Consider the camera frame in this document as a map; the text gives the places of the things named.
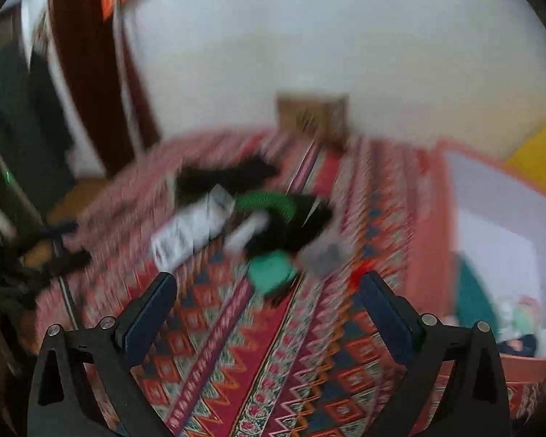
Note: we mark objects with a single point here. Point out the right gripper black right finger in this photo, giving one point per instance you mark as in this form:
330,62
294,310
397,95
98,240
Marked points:
475,401

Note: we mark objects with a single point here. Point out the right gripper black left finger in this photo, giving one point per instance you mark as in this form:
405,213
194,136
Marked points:
61,400

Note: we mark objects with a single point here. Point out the pink green pouch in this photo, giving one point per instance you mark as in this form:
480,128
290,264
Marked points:
526,316

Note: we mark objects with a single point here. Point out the printed white leaflet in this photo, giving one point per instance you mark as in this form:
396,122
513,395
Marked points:
192,228

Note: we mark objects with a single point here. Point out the coral pink storage box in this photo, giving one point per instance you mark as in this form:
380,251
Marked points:
474,207

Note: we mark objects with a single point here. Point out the patterned woven tablecloth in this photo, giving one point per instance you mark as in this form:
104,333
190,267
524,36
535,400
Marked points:
227,364

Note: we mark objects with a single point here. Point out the red small flower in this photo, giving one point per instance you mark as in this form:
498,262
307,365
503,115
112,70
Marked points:
359,271

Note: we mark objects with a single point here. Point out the teal green plastic case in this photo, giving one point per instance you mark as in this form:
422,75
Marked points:
269,272

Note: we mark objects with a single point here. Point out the white small bottle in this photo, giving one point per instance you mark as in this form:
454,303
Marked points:
239,238

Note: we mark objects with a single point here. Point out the clear plastic bag dark items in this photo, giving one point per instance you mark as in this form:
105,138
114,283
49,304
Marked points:
326,255

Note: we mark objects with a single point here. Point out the black fluffy fabric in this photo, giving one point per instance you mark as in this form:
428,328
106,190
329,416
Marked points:
294,220

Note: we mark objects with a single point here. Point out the green bristle brush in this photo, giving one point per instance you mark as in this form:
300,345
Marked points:
278,202

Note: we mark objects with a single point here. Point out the brown cardboard box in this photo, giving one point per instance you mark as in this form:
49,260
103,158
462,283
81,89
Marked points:
316,116

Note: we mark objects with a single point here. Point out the dark red door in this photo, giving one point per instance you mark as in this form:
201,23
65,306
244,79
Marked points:
85,48

